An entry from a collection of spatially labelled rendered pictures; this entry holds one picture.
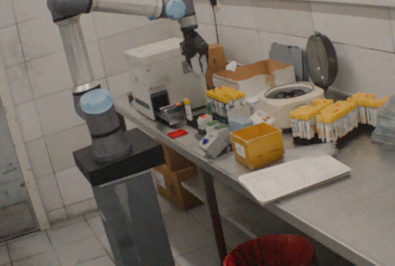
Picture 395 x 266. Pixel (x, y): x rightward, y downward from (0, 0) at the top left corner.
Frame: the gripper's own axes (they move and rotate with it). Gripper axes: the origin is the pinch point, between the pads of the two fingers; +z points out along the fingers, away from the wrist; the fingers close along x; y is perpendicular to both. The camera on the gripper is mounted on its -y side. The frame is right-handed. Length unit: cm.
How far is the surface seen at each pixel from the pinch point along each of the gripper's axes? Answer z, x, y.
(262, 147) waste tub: 16, 6, -52
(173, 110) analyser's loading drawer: 16.1, 7.3, 20.5
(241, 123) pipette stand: 12.3, 2.1, -32.5
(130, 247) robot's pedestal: 49, 50, -21
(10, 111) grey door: 24, 70, 158
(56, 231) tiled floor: 109, 64, 150
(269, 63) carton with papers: 9, -44, 24
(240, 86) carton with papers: 9.8, -16.9, 2.8
